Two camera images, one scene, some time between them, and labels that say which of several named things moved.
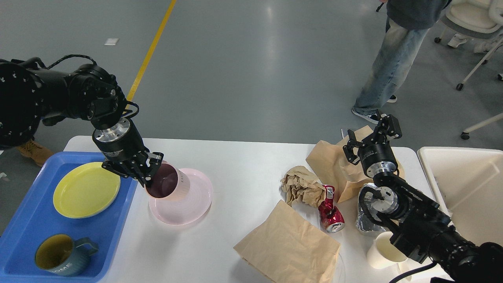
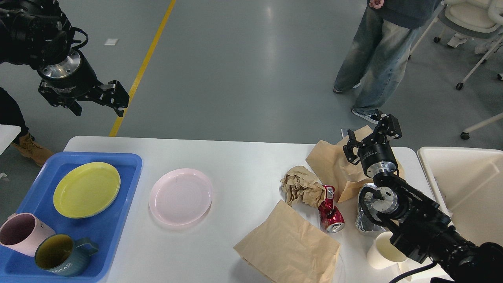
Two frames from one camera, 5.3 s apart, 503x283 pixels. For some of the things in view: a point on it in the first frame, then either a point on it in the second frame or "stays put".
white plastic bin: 469,181 stays put
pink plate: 187,208 stays put
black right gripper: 375,153 stays put
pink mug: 169,183 → 23,232
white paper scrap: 111,41 stays put
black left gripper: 118,144 → 71,76
